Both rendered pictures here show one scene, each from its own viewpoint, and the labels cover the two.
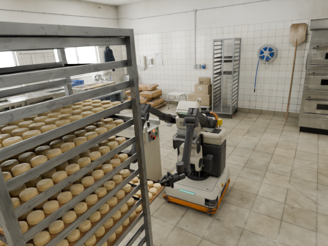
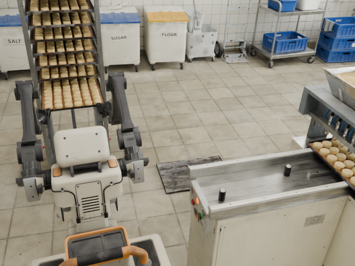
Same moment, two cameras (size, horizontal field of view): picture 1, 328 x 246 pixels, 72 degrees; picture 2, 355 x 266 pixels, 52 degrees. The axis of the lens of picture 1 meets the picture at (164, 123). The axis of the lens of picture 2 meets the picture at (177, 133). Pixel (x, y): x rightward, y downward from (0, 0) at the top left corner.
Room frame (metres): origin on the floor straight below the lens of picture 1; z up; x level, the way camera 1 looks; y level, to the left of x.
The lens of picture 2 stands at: (3.23, -0.92, 2.01)
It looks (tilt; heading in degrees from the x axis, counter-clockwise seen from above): 32 degrees down; 131
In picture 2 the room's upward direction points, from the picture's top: 2 degrees clockwise
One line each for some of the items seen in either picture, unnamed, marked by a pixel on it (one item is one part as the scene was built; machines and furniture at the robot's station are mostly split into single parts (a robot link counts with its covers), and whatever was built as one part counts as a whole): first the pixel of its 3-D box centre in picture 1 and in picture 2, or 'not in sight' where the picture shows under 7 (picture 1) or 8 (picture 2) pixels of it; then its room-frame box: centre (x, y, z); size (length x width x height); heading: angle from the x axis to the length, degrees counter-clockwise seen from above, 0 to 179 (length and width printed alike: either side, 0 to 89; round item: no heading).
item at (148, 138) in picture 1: (152, 133); (200, 206); (2.47, 0.14, 0.77); 0.24 x 0.04 x 0.14; 149
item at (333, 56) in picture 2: not in sight; (338, 52); (1.42, 4.98, 0.10); 0.60 x 0.40 x 0.20; 54
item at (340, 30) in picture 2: not in sight; (345, 27); (1.42, 4.98, 0.50); 0.60 x 0.40 x 0.20; 58
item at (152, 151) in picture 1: (131, 152); (257, 237); (2.66, 0.45, 0.45); 0.70 x 0.34 x 0.90; 59
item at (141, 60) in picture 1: (131, 73); not in sight; (7.47, 0.97, 0.93); 0.99 x 0.38 x 1.09; 56
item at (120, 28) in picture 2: not in sight; (118, 39); (-0.66, 2.22, 0.38); 0.64 x 0.54 x 0.77; 145
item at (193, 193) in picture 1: (197, 182); not in sight; (2.33, -0.37, 0.16); 0.67 x 0.64 x 0.25; 150
